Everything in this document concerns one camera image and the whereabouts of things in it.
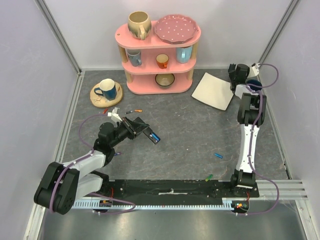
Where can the blue mug cream interior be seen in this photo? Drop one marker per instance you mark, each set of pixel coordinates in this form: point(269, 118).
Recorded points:
point(107, 89)

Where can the grey blue mug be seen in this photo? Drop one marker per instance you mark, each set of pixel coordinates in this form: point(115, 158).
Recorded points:
point(134, 56)

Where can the beige round saucer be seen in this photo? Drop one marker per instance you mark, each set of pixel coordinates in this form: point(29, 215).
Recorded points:
point(101, 102)

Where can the small orange cup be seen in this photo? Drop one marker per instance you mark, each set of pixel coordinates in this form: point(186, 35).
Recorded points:
point(162, 60)

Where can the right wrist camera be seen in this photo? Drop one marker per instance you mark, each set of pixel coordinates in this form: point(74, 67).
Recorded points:
point(254, 70)

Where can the dark patterned bowl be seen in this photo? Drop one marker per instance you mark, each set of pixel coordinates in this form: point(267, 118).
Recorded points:
point(164, 80)

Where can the square white plate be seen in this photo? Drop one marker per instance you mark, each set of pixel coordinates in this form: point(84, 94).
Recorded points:
point(213, 92)

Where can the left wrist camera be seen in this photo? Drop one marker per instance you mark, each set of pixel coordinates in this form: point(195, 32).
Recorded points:
point(114, 116)

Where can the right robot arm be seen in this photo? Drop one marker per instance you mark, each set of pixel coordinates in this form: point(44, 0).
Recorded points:
point(251, 115)

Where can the black remote control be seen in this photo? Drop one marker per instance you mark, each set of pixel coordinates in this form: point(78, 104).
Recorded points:
point(146, 130)

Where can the beige ceramic mug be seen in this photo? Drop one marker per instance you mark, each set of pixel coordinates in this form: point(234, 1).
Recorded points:
point(139, 24)

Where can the pink three-tier shelf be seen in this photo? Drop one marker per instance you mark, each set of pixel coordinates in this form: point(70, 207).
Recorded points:
point(141, 79)

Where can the pink dotted plate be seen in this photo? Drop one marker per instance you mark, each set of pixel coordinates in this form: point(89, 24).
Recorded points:
point(175, 28)

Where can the light blue mug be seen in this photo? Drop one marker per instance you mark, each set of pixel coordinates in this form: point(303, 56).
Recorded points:
point(183, 54)

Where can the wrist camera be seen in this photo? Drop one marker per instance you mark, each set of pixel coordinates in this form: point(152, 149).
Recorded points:
point(254, 70)
point(114, 116)

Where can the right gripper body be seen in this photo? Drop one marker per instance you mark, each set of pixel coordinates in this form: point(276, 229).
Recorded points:
point(232, 72)

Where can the dark blue mug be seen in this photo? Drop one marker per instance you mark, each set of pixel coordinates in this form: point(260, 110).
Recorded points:
point(254, 84)

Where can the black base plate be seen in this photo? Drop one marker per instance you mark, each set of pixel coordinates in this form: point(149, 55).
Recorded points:
point(174, 191)

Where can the green battery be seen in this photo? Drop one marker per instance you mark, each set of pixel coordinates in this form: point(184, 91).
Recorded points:
point(208, 177)

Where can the white cable duct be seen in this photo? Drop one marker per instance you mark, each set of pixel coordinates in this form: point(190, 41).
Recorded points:
point(94, 203)

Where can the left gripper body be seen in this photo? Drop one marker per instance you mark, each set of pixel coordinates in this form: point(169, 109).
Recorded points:
point(128, 128)

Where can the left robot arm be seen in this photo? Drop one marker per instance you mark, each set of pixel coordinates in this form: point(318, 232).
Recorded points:
point(64, 183)

